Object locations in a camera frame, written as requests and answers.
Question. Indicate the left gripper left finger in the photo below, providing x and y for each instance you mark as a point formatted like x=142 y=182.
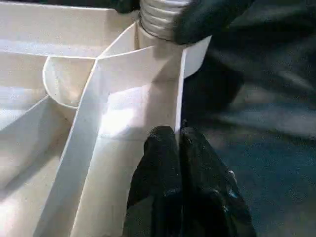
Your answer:
x=155 y=177

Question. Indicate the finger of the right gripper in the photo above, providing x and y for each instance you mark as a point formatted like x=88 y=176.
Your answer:
x=127 y=6
x=205 y=19

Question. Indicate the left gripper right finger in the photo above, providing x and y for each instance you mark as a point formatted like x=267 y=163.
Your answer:
x=212 y=197

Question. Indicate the white plastic table leg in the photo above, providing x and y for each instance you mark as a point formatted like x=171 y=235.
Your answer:
x=158 y=17

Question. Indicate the black glossy mat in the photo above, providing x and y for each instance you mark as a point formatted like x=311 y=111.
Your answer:
x=271 y=111

